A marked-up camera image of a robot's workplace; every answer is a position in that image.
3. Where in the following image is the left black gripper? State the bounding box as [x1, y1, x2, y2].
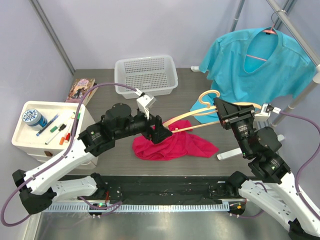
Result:
[113, 106, 173, 144]

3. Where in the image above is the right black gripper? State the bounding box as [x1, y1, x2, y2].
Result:
[212, 97, 254, 156]

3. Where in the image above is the wooden hanger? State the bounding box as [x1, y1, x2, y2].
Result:
[162, 90, 263, 133]

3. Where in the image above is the pink t shirt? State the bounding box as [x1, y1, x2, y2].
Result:
[132, 129, 219, 161]

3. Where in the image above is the blue t shirt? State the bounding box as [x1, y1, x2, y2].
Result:
[189, 27, 317, 125]

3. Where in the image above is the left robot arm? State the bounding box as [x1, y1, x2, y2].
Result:
[12, 103, 173, 215]

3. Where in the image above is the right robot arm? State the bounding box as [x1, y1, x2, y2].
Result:
[213, 97, 320, 240]

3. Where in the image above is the white plastic basket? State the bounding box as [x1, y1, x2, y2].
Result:
[114, 55, 179, 96]

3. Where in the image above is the black green marker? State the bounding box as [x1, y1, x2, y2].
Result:
[70, 112, 81, 137]

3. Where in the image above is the red marker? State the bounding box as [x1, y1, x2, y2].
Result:
[64, 132, 71, 143]

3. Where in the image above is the illustrated book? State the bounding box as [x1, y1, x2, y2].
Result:
[65, 78, 97, 105]

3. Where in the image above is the black cap marker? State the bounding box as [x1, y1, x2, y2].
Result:
[45, 123, 67, 145]

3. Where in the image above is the orange marker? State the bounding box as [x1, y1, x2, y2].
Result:
[59, 136, 66, 145]

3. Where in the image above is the blue pen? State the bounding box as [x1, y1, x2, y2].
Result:
[36, 113, 60, 137]

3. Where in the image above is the grey clothes rack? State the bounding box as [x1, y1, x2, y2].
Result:
[190, 0, 320, 162]

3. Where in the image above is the green cap marker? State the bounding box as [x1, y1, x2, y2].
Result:
[50, 126, 58, 133]

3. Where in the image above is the white drawer organizer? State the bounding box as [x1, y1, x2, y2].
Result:
[11, 101, 95, 163]

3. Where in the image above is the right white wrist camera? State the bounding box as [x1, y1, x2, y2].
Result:
[254, 103, 281, 122]

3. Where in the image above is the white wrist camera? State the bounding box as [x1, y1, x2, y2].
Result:
[254, 103, 281, 122]
[136, 92, 156, 120]

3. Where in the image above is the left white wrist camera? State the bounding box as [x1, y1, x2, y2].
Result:
[136, 92, 156, 120]

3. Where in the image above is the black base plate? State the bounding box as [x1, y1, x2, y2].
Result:
[85, 175, 242, 206]

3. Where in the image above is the white slotted cable duct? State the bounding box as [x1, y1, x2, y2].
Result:
[44, 202, 230, 213]

